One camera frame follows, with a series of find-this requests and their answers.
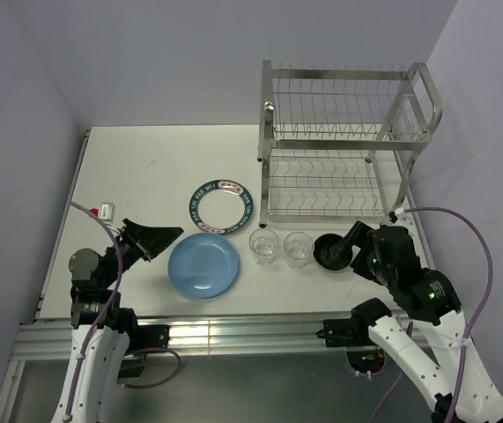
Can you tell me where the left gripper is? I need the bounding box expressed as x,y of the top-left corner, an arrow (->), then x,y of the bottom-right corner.
100,217 -> 181,287

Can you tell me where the black bowl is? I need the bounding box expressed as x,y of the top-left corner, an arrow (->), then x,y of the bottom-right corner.
314,234 -> 350,271

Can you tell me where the clear glass cup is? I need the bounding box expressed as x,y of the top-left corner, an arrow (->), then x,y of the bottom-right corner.
284,232 -> 314,269
248,228 -> 279,265

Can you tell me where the blue plate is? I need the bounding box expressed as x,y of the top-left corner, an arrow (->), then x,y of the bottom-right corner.
167,233 -> 240,300

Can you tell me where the green rimmed white plate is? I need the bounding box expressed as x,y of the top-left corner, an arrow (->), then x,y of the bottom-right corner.
189,179 -> 255,235

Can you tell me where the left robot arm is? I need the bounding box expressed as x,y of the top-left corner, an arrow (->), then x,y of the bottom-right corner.
51,219 -> 183,422

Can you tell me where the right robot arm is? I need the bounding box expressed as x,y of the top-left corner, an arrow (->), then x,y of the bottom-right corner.
314,221 -> 503,422

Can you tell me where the stainless steel dish rack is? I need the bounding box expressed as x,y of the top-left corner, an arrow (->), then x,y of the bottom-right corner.
257,61 -> 444,226

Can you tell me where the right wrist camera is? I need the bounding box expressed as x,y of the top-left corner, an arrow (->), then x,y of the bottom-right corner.
388,207 -> 412,224

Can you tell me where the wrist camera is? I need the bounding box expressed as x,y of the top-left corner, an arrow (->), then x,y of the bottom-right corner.
388,207 -> 412,224
90,202 -> 115,221

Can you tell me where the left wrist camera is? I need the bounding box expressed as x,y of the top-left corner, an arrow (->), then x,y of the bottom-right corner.
90,202 -> 115,221

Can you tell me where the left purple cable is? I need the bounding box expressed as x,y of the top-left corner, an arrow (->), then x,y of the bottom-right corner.
59,201 -> 181,423

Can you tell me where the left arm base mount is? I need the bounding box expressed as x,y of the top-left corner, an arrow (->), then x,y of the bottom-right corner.
118,324 -> 170,379

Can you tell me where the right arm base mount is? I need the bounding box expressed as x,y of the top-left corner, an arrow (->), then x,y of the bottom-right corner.
315,317 -> 387,378

